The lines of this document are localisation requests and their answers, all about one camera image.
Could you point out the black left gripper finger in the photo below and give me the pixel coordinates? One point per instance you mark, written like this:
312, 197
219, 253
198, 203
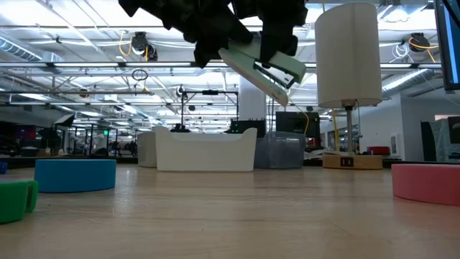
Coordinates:
223, 39

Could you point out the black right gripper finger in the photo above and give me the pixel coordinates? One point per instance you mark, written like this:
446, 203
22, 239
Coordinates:
278, 45

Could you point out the mint green stapler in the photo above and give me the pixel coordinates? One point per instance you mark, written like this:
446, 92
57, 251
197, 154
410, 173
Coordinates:
240, 63

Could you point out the light blue tape roll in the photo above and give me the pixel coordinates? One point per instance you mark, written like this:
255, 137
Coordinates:
75, 176

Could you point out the pink tape roll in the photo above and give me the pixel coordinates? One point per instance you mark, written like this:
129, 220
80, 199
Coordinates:
427, 183

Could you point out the white shade lamp wooden base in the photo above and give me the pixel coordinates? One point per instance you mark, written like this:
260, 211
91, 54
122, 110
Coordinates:
346, 54

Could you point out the black background screen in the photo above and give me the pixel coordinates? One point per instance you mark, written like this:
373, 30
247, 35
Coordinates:
297, 124

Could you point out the dark transparent plastic bin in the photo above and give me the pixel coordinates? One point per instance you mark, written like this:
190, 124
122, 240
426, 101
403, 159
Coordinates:
280, 151

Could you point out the white plastic bin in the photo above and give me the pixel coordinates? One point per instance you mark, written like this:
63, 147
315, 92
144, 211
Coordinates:
205, 153

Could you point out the light grey plastic bin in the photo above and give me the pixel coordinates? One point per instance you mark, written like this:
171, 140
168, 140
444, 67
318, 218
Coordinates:
146, 149

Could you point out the red box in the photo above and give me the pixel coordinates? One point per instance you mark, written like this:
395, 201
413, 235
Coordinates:
378, 150

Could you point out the computer monitor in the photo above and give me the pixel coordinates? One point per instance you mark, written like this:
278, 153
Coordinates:
449, 43

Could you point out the black background frame rig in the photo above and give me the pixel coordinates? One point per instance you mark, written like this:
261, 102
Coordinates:
210, 92

